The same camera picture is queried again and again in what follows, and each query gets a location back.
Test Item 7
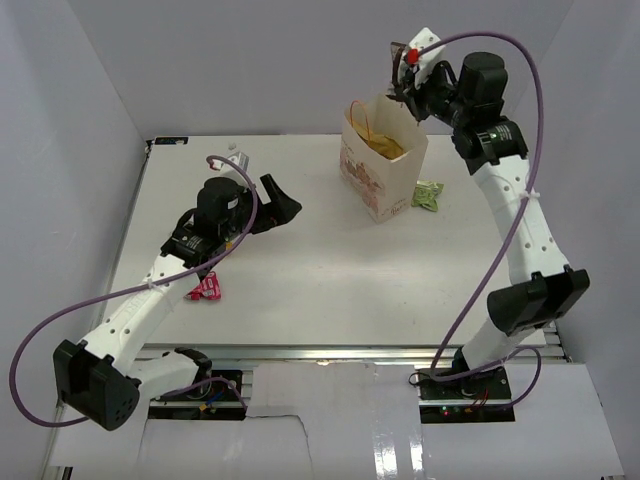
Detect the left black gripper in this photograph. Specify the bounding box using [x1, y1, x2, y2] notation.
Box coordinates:
[220, 174, 301, 242]

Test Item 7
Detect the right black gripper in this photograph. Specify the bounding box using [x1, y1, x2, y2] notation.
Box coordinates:
[396, 62, 470, 130]

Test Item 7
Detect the large brown snack bag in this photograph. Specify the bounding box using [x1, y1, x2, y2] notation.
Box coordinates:
[360, 132, 405, 160]

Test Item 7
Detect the brown chocolate bar wrapper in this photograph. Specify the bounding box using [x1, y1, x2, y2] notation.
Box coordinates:
[390, 41, 409, 88]

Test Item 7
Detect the red snack packet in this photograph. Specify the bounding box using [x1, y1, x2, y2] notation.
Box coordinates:
[184, 271, 221, 301]

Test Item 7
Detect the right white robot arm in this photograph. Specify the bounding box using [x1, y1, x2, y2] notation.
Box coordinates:
[389, 45, 590, 399]

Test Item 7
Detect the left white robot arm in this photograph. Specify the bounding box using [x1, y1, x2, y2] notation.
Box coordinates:
[53, 174, 302, 431]

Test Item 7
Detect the cream paper bag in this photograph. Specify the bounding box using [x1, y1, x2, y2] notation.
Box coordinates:
[339, 94, 428, 223]

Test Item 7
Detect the green snack packet right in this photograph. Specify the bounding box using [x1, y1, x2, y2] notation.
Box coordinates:
[411, 180, 444, 212]

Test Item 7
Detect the white foam board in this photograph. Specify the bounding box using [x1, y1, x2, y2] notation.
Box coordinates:
[50, 363, 623, 479]

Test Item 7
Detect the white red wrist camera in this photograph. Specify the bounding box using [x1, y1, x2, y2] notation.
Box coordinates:
[407, 27, 445, 88]

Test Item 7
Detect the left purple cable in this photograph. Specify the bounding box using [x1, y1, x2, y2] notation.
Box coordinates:
[8, 153, 261, 427]

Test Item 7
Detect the aluminium front rail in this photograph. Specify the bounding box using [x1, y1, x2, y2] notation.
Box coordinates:
[137, 346, 565, 363]

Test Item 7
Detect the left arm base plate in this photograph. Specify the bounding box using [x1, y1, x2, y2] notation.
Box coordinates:
[148, 370, 250, 421]

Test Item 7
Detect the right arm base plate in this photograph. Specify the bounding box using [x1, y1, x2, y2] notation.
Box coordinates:
[408, 367, 515, 425]

